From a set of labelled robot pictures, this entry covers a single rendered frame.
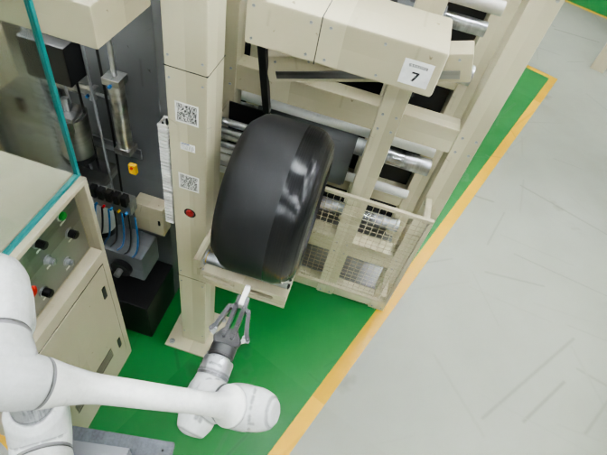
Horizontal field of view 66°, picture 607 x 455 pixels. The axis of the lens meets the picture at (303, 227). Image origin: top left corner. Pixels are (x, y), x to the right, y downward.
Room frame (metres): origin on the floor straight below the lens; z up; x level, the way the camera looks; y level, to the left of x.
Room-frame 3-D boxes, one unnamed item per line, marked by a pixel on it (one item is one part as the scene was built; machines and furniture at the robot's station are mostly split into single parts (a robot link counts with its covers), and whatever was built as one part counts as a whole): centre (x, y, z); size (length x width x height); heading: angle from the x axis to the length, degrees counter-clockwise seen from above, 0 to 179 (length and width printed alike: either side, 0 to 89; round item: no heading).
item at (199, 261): (1.17, 0.34, 0.90); 0.40 x 0.03 x 0.10; 176
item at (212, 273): (1.02, 0.17, 0.83); 0.36 x 0.09 x 0.06; 86
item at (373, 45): (1.45, 0.02, 1.71); 0.61 x 0.25 x 0.15; 86
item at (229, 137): (1.55, 0.35, 1.05); 0.20 x 0.15 x 0.30; 86
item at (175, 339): (1.16, 0.42, 0.01); 0.27 x 0.27 x 0.02; 86
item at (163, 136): (1.13, 0.50, 1.19); 0.05 x 0.04 x 0.48; 176
